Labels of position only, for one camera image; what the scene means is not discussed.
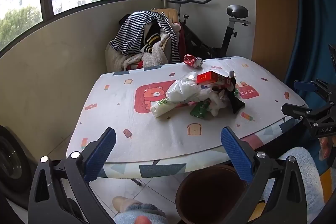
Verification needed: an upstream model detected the black yellow striped garment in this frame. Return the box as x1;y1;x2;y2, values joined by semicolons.
140;25;163;53

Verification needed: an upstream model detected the red cardboard box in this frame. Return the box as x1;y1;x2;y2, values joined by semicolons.
197;70;230;88

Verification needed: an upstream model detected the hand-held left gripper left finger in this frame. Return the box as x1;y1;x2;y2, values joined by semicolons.
28;127;117;224

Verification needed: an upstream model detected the person's right leg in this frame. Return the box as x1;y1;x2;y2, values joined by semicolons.
259;147;326;224

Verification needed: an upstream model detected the beige slipper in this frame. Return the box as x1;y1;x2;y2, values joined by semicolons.
112;196;144;214

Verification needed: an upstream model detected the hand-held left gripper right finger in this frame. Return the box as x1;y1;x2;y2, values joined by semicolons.
220;126;315;224

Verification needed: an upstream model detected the person's left leg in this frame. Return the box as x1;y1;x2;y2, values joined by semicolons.
115;203;169;224

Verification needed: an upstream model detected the black exercise bike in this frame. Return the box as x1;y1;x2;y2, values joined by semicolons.
156;0;251;62

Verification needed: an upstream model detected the dark round wheel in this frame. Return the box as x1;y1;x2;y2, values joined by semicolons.
0;124;38;201

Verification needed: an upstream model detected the white green-striped packet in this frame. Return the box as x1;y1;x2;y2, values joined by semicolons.
150;98;184;118

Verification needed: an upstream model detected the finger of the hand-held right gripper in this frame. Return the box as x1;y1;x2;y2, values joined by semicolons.
293;79;336;103
281;102;336;125

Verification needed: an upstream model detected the cream fleece blanket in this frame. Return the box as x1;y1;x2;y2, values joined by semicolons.
105;32;172;73

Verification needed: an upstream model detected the white tissue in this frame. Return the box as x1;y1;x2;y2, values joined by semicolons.
207;90;228;116

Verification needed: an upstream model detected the blue curtain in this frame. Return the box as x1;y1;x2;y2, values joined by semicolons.
283;0;336;151

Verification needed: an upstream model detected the dark red garment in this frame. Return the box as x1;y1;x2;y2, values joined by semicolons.
178;28;188;62

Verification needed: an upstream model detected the printed bear table mat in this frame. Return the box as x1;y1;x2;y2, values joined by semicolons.
66;56;308;164

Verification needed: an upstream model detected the brown waste bin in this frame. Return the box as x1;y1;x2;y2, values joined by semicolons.
175;164;248;224

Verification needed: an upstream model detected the person's right hand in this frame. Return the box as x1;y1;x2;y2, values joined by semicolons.
318;135;336;161

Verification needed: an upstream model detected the green foil packet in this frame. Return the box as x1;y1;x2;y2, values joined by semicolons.
190;101;209;118

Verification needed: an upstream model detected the wooden panel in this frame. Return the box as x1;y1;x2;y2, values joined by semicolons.
249;0;300;81

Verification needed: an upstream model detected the geometric patterned tablecloth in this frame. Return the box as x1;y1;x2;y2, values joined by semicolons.
67;118;309;188

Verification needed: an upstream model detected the beige armchair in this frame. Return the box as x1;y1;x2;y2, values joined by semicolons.
105;8;185;73

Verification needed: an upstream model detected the navy white striped shirt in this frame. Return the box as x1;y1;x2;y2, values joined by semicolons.
109;11;181;63

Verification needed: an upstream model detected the white plastic bag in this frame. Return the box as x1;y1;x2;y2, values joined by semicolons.
166;72;214;104

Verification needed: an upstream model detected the person's leg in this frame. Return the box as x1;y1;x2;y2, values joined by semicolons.
115;203;169;224
259;147;326;224

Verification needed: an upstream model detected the crushed red drink can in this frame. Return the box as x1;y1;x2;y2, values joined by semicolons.
183;54;204;68

